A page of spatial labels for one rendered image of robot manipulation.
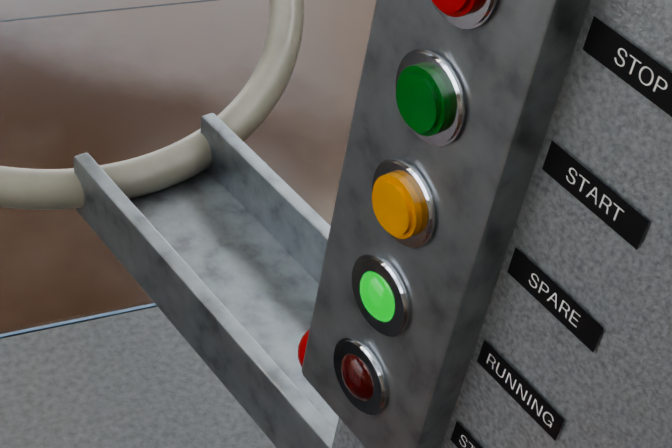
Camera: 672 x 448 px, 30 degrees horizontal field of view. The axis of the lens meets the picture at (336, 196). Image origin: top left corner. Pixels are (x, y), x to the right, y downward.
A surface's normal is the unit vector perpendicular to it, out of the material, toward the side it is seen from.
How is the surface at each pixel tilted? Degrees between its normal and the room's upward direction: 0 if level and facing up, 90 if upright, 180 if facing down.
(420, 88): 90
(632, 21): 90
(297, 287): 2
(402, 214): 90
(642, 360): 90
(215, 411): 0
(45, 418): 0
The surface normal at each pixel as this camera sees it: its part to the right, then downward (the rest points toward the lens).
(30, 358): 0.15, -0.75
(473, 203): -0.79, 0.30
